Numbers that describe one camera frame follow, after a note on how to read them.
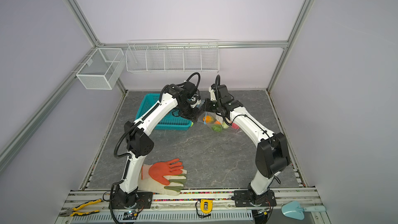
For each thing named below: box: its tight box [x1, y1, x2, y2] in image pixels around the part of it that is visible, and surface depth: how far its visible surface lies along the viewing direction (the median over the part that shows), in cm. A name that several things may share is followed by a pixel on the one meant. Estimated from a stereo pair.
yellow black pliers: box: [58, 198, 103, 217], surface depth 72 cm
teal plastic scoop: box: [281, 200, 326, 221], surface depth 71 cm
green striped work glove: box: [137, 166, 188, 196], surface depth 80 cm
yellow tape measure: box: [200, 199, 213, 215], surface depth 72 cm
